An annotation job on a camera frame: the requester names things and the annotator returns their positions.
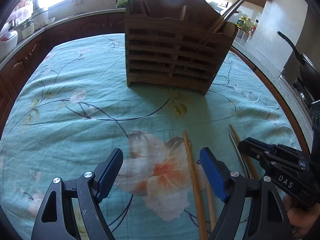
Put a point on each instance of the floral teal tablecloth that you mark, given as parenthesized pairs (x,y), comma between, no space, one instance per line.
(77,107)

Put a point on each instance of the gas stove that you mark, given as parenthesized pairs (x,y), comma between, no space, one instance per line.
(307,91)

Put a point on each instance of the brown wooden chopstick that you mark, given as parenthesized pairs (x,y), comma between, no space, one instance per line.
(196,189)

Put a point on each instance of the green colander with vegetables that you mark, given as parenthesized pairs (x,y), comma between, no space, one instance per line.
(122,3)

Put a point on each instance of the brown wooden utensil holder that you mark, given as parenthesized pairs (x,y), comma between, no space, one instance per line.
(163,50)

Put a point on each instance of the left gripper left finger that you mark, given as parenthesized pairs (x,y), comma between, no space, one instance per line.
(56,219)

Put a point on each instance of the steel fork wooden handle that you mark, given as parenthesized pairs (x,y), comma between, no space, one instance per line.
(183,13)

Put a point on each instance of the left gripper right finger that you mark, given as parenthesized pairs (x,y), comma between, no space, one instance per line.
(267,217)

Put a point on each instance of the black wok with handle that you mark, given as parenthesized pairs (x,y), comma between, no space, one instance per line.
(308,71)

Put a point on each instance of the white pink rice cooker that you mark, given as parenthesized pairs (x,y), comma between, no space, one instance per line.
(8,43)

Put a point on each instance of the white pot cooker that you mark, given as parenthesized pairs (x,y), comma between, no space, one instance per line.
(36,21)

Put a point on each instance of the person's right hand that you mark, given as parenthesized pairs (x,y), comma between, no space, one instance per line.
(302,221)

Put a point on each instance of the yellow oil bottles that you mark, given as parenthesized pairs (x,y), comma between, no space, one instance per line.
(246,25)

